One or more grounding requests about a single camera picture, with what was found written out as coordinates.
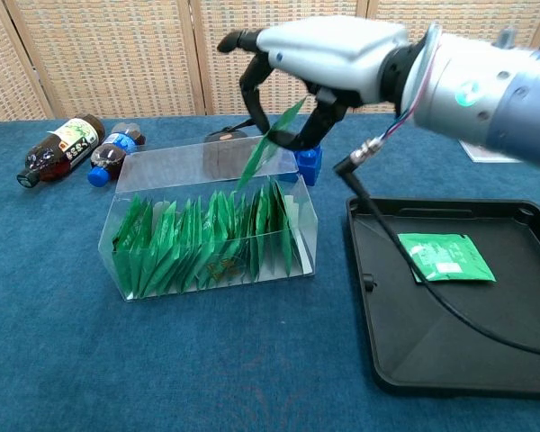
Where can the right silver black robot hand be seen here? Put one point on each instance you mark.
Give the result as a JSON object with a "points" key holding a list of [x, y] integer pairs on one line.
{"points": [[333, 45]]}

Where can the clear plastic box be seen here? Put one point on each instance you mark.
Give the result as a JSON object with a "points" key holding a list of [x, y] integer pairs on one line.
{"points": [[162, 166]]}

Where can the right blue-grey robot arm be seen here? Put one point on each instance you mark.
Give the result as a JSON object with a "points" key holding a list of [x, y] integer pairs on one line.
{"points": [[499, 103]]}

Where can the large brown tea bottle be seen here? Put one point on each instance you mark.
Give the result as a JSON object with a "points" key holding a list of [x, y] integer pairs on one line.
{"points": [[67, 144]]}

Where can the black plastic tray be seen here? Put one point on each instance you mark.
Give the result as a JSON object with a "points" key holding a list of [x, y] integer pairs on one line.
{"points": [[454, 351]]}

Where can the blue toy building brick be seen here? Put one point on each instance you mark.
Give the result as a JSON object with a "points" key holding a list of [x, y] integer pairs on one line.
{"points": [[310, 166]]}

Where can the white and yellow booklet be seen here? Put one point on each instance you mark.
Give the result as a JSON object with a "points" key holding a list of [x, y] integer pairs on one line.
{"points": [[481, 155]]}

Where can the wicker folding screen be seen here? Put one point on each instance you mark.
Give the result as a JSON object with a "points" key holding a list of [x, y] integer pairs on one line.
{"points": [[117, 54]]}

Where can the small blue-capped drink bottle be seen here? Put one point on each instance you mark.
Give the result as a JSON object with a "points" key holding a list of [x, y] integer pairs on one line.
{"points": [[112, 157]]}

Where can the blue table cloth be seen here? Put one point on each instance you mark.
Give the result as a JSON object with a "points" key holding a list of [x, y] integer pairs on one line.
{"points": [[162, 360]]}

